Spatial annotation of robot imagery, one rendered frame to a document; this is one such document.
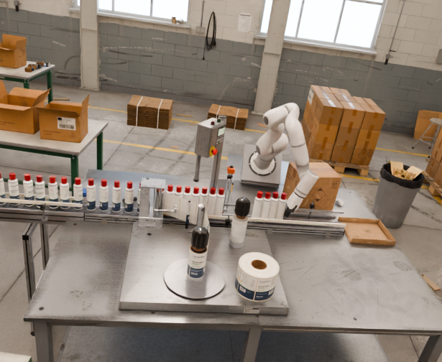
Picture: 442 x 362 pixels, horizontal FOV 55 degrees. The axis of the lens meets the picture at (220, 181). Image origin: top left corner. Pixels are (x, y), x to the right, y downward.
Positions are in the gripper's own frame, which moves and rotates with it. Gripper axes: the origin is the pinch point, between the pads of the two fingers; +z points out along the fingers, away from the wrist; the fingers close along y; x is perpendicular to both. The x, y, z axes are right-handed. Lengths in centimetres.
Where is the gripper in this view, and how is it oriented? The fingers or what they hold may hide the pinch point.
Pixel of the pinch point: (287, 213)
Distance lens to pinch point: 276.3
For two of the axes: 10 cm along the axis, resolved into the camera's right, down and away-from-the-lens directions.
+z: -4.5, 8.1, 3.7
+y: 0.9, 4.6, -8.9
